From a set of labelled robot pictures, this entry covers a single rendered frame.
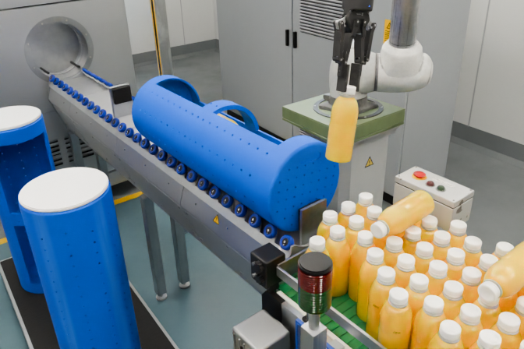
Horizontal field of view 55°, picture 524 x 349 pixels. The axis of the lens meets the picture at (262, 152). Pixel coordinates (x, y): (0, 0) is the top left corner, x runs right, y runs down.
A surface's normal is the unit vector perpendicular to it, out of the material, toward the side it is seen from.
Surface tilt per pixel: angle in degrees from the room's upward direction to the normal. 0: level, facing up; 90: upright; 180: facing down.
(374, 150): 90
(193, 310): 0
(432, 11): 90
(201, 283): 0
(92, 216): 90
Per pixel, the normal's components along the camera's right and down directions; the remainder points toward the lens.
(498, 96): -0.81, 0.28
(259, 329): -0.03, -0.90
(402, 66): -0.11, 0.60
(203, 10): 0.58, 0.35
